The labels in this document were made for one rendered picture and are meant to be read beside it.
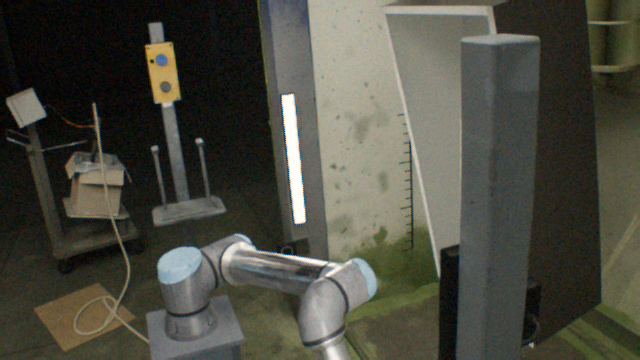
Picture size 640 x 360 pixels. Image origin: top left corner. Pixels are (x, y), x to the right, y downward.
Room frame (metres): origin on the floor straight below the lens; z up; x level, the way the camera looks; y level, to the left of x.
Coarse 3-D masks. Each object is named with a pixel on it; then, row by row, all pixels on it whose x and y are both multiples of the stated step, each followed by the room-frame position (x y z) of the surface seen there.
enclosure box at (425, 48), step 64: (448, 0) 1.66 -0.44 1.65; (512, 0) 1.41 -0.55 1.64; (576, 0) 1.50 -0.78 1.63; (448, 64) 2.04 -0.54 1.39; (576, 64) 1.50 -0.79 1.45; (448, 128) 2.04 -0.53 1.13; (576, 128) 1.51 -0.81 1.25; (448, 192) 2.04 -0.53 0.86; (576, 192) 1.52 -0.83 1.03; (576, 256) 1.53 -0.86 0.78
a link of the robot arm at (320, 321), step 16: (320, 288) 1.14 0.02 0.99; (336, 288) 1.14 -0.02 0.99; (304, 304) 1.12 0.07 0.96; (320, 304) 1.10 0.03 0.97; (336, 304) 1.11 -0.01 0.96; (304, 320) 1.09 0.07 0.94; (320, 320) 1.08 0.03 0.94; (336, 320) 1.09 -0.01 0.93; (304, 336) 1.07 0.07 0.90; (320, 336) 1.06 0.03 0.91; (336, 336) 1.06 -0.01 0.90; (320, 352) 1.06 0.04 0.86; (336, 352) 1.06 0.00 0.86
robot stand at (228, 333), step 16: (224, 304) 1.66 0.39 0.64; (160, 320) 1.58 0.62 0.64; (224, 320) 1.56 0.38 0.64; (160, 336) 1.48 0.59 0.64; (208, 336) 1.47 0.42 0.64; (224, 336) 1.46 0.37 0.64; (240, 336) 1.45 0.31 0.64; (160, 352) 1.39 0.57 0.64; (176, 352) 1.39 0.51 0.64; (192, 352) 1.39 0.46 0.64; (208, 352) 1.41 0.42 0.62; (224, 352) 1.43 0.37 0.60; (240, 352) 1.48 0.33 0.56
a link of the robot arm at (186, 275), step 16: (176, 256) 1.55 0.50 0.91; (192, 256) 1.53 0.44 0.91; (208, 256) 1.57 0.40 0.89; (160, 272) 1.49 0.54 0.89; (176, 272) 1.47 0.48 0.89; (192, 272) 1.48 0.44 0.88; (208, 272) 1.53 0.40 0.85; (176, 288) 1.46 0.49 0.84; (192, 288) 1.48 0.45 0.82; (208, 288) 1.52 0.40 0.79; (176, 304) 1.46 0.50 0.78; (192, 304) 1.47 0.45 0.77
